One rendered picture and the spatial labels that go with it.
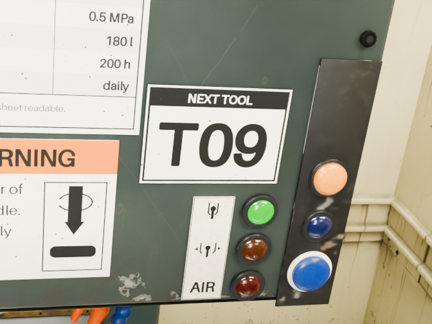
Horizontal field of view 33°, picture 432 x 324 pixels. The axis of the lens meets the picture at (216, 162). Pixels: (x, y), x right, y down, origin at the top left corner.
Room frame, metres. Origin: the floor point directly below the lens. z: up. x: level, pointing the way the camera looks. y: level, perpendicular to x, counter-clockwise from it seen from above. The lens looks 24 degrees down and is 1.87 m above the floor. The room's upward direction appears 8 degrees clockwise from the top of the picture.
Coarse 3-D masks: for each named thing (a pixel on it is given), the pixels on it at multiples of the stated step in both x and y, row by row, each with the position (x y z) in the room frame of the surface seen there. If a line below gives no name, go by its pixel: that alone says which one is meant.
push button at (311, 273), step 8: (312, 256) 0.47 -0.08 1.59; (296, 264) 0.47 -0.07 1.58; (304, 264) 0.47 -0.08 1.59; (312, 264) 0.47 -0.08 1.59; (320, 264) 0.47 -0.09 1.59; (296, 272) 0.47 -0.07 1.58; (304, 272) 0.47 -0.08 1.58; (312, 272) 0.47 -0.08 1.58; (320, 272) 0.47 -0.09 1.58; (328, 272) 0.47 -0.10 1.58; (296, 280) 0.47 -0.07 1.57; (304, 280) 0.47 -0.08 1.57; (312, 280) 0.47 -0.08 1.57; (320, 280) 0.47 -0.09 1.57; (304, 288) 0.47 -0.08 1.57; (312, 288) 0.47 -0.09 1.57
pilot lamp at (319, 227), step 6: (318, 216) 0.47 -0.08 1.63; (324, 216) 0.47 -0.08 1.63; (312, 222) 0.47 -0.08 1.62; (318, 222) 0.47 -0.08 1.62; (324, 222) 0.47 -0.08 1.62; (330, 222) 0.47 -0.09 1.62; (312, 228) 0.47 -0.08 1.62; (318, 228) 0.47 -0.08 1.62; (324, 228) 0.47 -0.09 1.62; (330, 228) 0.47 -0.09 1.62; (312, 234) 0.47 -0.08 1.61; (318, 234) 0.47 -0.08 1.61; (324, 234) 0.47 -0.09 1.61
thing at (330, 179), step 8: (320, 168) 0.47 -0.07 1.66; (328, 168) 0.47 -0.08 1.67; (336, 168) 0.47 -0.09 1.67; (344, 168) 0.47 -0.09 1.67; (320, 176) 0.47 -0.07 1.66; (328, 176) 0.47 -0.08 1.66; (336, 176) 0.47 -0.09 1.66; (344, 176) 0.47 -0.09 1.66; (320, 184) 0.47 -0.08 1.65; (328, 184) 0.47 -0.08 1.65; (336, 184) 0.47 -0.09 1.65; (344, 184) 0.47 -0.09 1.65; (320, 192) 0.47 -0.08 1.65; (328, 192) 0.47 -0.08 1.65; (336, 192) 0.47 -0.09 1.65
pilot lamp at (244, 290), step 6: (252, 276) 0.46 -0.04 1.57; (240, 282) 0.46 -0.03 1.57; (246, 282) 0.46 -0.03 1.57; (252, 282) 0.46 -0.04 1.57; (258, 282) 0.46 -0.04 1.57; (240, 288) 0.46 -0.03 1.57; (246, 288) 0.46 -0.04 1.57; (252, 288) 0.46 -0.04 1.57; (258, 288) 0.46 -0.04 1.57; (240, 294) 0.46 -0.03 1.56; (246, 294) 0.46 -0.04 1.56; (252, 294) 0.46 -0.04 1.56
